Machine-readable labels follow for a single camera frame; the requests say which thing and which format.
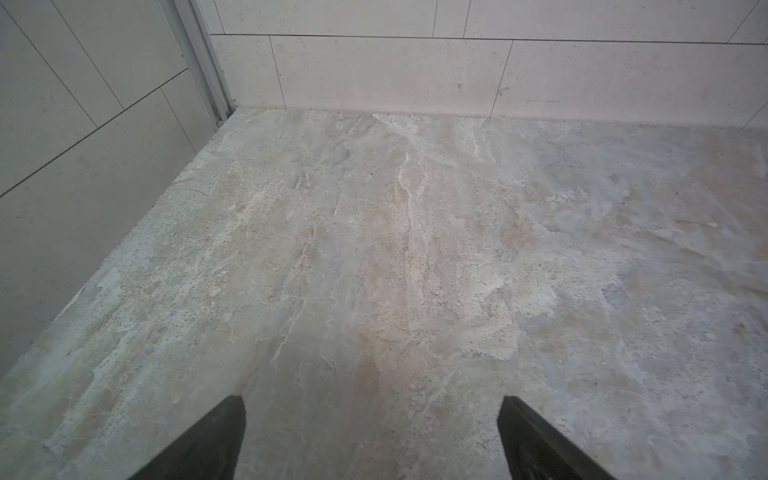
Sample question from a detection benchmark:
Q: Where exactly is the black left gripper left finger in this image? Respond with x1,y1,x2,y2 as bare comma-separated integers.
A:
130,395,246,480

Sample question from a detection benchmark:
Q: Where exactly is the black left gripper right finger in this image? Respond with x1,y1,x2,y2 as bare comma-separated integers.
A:
497,396,614,479

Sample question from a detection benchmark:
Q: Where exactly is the aluminium corner post left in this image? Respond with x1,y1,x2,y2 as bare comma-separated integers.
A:
159,0,236,127

